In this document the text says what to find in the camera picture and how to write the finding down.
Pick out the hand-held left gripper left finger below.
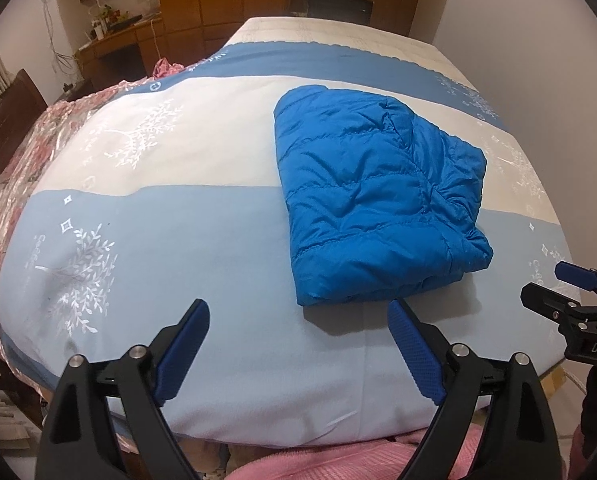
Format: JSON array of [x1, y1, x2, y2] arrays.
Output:
[[37, 299, 210, 480]]

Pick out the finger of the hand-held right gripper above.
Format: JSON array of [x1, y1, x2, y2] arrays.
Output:
[[555, 261, 597, 306], [521, 282, 586, 322]]

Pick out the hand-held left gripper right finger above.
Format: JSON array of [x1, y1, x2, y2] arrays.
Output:
[[387, 299, 564, 480]]

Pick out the blue puffer jacket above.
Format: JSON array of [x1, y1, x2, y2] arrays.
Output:
[[272, 85, 494, 307]]

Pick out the blue and white bed cover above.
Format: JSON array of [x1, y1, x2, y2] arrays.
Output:
[[0, 16, 576, 448]]

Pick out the person's pink clothing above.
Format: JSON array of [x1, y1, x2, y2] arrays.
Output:
[[226, 425, 584, 480]]

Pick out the pink floral quilt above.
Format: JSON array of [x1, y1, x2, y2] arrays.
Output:
[[0, 57, 186, 391]]

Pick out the dark wooden headboard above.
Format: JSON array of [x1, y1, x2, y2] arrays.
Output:
[[0, 70, 49, 201]]

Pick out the wooden desk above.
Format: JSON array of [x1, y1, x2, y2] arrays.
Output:
[[76, 15, 166, 92]]

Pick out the white cable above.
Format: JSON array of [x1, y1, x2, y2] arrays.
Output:
[[563, 370, 587, 394]]

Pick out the wooden bed frame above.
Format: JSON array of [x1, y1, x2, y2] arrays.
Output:
[[541, 367, 567, 392]]

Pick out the hanging wall cables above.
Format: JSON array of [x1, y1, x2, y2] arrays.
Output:
[[37, 0, 79, 77]]

